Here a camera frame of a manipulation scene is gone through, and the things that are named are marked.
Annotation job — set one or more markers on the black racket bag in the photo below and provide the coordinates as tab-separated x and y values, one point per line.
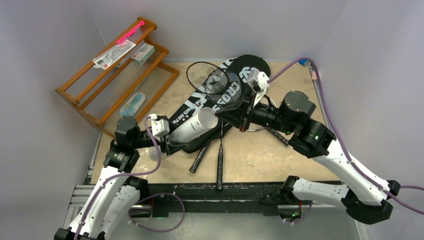
197	73

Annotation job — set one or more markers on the translucent tube cap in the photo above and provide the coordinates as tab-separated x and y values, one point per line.
206	118

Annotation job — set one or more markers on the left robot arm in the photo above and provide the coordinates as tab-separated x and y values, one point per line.
118	188

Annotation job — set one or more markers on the blue small object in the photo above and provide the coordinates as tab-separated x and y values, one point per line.
303	62

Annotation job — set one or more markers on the small teal white box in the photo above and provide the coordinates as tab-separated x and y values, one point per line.
141	55

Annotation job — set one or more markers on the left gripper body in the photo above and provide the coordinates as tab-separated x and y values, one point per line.
164	144

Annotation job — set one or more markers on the black badminton racket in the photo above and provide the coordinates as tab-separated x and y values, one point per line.
265	112

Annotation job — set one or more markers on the wooden tiered shelf rack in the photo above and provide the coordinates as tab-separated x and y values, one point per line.
98	95

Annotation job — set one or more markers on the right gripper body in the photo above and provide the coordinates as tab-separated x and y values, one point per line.
245	110

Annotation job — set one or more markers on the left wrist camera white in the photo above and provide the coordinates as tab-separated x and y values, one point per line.
159	125

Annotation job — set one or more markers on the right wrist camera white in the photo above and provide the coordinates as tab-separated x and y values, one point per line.
258	81

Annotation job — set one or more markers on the white packaged card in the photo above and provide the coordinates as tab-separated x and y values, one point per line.
109	57

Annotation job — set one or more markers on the white shuttlecock tube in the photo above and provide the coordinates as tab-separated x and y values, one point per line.
185	133

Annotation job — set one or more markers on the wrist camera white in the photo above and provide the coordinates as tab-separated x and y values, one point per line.
159	125
258	81

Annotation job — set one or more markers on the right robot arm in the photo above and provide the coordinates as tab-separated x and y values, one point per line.
363	195

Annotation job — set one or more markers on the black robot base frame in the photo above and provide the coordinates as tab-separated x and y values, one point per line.
266	198

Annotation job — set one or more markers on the blue toothbrush blister pack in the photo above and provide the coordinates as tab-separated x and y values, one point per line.
132	105

